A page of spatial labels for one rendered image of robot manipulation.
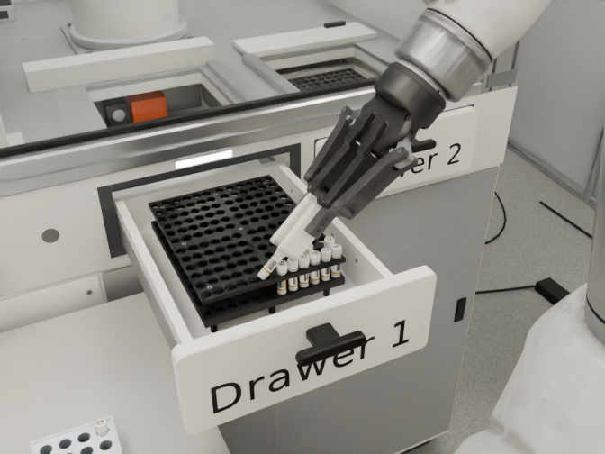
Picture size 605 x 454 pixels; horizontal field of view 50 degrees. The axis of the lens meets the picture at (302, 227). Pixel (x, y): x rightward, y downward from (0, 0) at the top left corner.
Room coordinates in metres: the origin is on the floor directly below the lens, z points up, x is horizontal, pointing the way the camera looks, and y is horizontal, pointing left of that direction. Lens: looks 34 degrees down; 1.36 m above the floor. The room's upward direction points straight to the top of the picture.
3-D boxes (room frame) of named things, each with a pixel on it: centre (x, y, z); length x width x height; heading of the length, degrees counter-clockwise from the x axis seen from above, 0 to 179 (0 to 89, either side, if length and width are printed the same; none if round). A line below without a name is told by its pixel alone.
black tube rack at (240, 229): (0.68, 0.08, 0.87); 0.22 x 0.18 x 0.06; 26
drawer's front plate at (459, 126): (0.92, -0.15, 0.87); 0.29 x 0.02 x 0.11; 116
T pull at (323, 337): (0.47, -0.02, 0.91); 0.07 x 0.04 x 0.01; 116
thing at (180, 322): (0.68, 0.08, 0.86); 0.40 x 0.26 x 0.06; 26
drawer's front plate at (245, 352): (0.50, -0.01, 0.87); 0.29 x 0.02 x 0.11; 116
